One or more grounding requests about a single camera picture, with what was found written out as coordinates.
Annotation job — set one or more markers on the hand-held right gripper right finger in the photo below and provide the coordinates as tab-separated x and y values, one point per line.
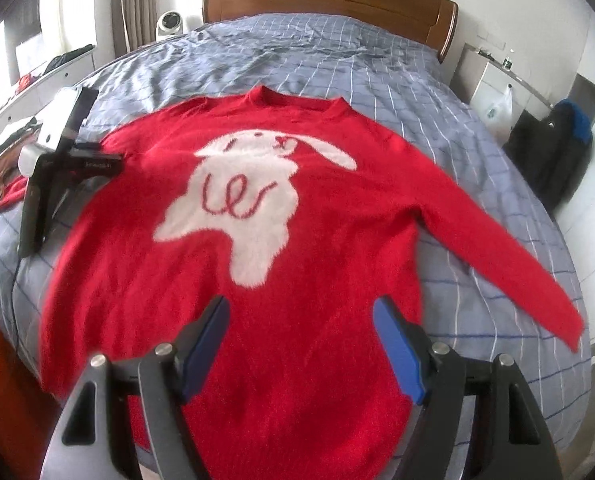
396	345

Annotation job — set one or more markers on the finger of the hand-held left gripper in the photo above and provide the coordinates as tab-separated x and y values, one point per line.
102	167
88	147

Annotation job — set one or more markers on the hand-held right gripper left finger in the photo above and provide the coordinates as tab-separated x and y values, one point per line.
208	340

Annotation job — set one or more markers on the red sweater with white rabbit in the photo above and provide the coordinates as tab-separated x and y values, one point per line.
327	240

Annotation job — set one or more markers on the black clothes on ledge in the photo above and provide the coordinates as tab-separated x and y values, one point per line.
70	57

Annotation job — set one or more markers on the small white fan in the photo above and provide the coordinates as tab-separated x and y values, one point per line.
168	23

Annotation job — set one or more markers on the beige curtain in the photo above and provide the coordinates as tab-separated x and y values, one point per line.
137	5

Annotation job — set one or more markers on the black and blue backpack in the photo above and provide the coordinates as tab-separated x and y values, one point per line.
552	155

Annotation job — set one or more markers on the bed with blue checked sheet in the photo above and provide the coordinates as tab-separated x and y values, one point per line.
327	55

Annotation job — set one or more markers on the white plastic bag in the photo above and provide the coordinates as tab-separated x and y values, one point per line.
497	107

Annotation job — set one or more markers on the white cabinet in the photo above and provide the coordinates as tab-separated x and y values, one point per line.
522	90

